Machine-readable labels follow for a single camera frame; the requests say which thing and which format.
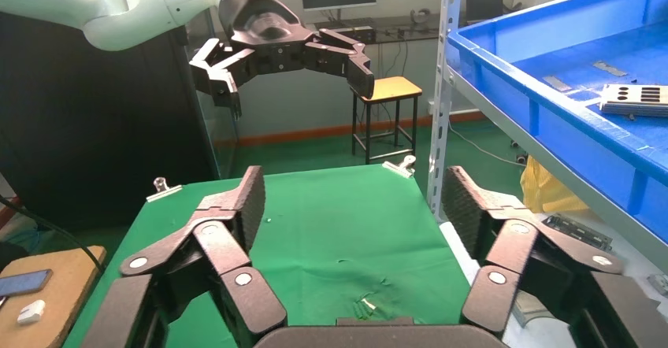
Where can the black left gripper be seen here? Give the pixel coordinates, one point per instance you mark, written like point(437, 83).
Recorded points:
point(261, 22)

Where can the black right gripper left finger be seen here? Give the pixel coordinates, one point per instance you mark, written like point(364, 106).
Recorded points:
point(222, 246)

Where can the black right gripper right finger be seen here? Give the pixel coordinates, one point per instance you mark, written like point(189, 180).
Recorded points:
point(514, 252)

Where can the silver I/O shield plate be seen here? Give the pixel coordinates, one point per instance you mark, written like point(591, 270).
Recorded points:
point(634, 89)
point(634, 111)

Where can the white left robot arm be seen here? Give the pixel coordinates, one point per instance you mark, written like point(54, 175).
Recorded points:
point(104, 1)

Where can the blue plastic tray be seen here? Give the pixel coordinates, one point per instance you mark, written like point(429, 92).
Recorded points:
point(574, 142)

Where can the silver binder clip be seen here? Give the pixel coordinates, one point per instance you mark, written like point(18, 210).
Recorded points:
point(164, 192)
point(401, 167)

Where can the green table cloth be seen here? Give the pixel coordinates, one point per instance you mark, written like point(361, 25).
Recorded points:
point(323, 231)

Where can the wooden top black stool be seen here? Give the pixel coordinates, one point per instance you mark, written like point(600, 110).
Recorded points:
point(391, 89)

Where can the dark office desk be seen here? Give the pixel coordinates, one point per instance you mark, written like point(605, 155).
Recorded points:
point(389, 22)

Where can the grey perforated shelf upright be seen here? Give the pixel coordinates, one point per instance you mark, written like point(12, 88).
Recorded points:
point(441, 126)

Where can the grey tape strip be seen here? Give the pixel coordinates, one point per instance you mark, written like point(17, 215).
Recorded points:
point(557, 84)
point(609, 68)

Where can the brown cork board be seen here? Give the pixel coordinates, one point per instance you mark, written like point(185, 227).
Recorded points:
point(57, 304)

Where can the small white device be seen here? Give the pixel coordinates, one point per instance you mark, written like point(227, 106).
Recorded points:
point(31, 313)

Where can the black smartphone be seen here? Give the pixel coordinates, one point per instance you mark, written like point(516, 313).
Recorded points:
point(23, 283)

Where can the grey sheet metal bracket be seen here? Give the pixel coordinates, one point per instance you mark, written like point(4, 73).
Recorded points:
point(579, 232)

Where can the narrow grey metal rail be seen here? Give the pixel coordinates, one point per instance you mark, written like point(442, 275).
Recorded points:
point(660, 285)

